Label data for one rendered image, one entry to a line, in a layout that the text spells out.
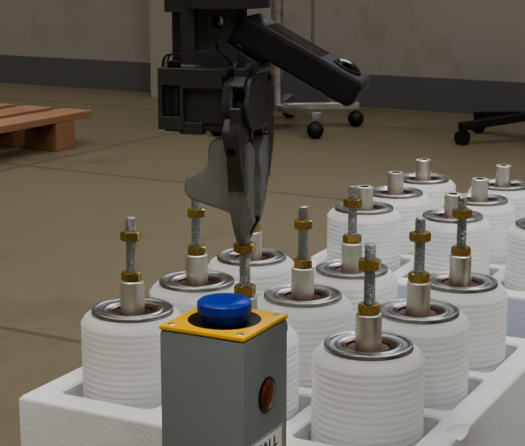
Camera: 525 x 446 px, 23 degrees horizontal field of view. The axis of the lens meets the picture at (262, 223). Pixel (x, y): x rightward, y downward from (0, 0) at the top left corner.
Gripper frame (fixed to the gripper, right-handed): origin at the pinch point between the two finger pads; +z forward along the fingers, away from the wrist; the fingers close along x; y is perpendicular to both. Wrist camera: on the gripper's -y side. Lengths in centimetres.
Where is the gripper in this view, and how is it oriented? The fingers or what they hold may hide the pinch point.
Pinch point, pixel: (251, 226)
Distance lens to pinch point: 111.8
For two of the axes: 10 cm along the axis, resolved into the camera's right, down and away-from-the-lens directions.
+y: -9.5, -0.7, 3.1
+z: 0.0, 9.8, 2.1
